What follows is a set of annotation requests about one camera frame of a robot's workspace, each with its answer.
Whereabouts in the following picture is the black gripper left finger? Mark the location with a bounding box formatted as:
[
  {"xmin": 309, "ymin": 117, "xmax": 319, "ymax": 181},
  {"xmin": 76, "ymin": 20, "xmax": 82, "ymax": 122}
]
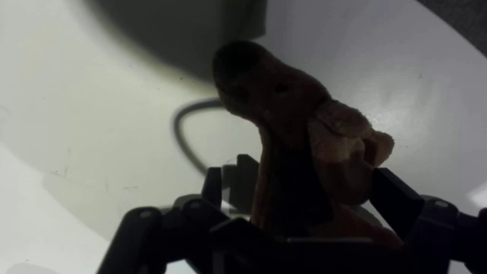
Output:
[{"xmin": 96, "ymin": 155, "xmax": 278, "ymax": 274}]

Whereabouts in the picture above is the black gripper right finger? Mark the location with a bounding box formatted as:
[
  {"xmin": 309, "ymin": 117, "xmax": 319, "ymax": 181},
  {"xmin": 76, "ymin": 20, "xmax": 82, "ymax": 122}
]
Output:
[{"xmin": 369, "ymin": 168, "xmax": 487, "ymax": 274}]

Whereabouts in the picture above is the brown plush toy animal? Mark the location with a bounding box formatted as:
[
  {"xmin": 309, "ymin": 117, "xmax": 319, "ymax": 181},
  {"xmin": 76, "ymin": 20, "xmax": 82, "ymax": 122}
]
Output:
[{"xmin": 211, "ymin": 41, "xmax": 401, "ymax": 248}]

